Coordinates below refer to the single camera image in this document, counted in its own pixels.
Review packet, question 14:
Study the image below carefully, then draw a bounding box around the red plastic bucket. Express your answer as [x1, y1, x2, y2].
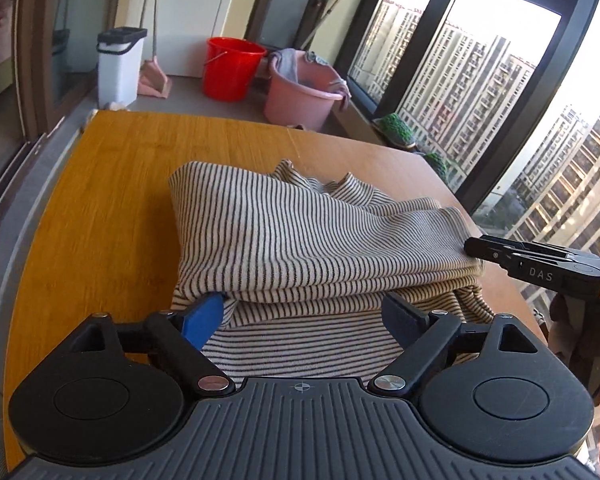
[202, 37, 268, 102]

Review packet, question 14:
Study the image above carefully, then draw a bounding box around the beige black striped sweater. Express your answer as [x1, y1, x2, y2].
[169, 160, 494, 382]

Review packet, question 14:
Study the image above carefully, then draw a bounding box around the frosted glass brown door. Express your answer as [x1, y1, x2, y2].
[245, 0, 328, 51]

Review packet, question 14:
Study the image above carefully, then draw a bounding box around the pink plastic tub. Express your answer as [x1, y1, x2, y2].
[264, 50, 351, 131]

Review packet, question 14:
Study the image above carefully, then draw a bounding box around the green scrub slipper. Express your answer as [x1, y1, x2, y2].
[422, 153, 448, 183]
[373, 113, 416, 150]

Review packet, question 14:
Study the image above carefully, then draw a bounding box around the white black-lidded bin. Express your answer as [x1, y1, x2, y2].
[96, 26, 147, 108]

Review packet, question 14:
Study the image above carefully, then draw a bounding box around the green scrub slipper near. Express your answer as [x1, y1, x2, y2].
[373, 113, 416, 150]

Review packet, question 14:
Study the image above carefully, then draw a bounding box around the green scrub slipper far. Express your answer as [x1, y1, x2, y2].
[422, 153, 448, 183]

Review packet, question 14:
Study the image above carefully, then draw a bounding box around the dark gloved right hand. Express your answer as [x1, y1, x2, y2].
[548, 294, 600, 405]

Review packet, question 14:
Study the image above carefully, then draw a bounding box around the grey cloth on tub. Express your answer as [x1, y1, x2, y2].
[268, 48, 301, 82]

